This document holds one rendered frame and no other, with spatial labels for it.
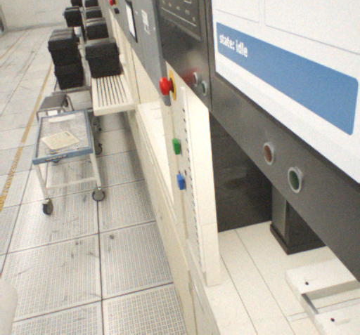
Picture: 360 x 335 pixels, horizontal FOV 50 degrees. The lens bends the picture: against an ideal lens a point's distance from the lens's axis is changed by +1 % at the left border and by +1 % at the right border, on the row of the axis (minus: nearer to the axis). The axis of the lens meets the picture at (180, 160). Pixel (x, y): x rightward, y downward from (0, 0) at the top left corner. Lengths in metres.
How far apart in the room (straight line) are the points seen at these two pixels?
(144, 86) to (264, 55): 1.99
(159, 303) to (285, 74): 1.93
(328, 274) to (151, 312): 1.29
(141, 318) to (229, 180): 1.21
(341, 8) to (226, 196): 0.89
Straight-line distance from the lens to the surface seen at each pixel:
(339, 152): 0.26
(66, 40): 4.30
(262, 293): 0.99
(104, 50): 3.20
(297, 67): 0.29
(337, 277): 1.01
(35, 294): 2.45
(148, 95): 2.33
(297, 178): 0.31
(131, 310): 2.17
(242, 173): 1.07
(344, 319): 0.91
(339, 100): 0.25
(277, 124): 0.33
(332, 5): 0.25
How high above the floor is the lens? 1.60
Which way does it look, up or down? 28 degrees down
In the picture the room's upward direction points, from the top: 7 degrees counter-clockwise
